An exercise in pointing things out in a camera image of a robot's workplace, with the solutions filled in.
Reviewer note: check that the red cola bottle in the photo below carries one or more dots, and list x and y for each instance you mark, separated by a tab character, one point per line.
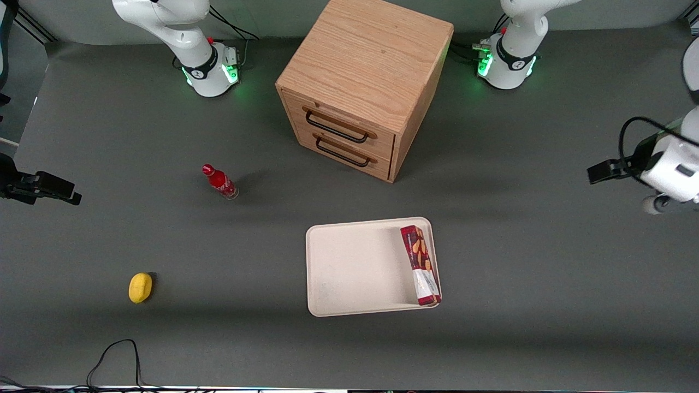
220	182

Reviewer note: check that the yellow lemon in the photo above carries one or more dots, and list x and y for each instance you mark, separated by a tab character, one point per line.
140	287

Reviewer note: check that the grey table mat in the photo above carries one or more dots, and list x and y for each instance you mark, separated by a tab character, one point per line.
164	240

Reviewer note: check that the wooden drawer front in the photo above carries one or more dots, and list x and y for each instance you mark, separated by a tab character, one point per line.
382	143
306	139

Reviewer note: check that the aluminium frame rail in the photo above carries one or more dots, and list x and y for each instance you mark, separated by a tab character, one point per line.
35	27

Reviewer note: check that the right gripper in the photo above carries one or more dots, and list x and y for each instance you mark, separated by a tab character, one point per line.
12	183

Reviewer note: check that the red cookie box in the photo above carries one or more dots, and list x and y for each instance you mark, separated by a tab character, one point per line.
420	262

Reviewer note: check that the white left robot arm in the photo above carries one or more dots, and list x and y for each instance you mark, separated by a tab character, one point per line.
513	54

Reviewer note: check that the cream plastic tray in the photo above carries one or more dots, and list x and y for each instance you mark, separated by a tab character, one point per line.
355	267

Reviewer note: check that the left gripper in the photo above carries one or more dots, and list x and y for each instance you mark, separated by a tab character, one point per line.
634	162

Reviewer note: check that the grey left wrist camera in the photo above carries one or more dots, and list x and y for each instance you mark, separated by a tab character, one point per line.
653	204

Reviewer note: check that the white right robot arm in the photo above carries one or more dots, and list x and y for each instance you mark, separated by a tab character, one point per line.
180	33

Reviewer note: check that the wooden drawer cabinet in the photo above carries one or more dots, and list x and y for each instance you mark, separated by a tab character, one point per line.
366	54

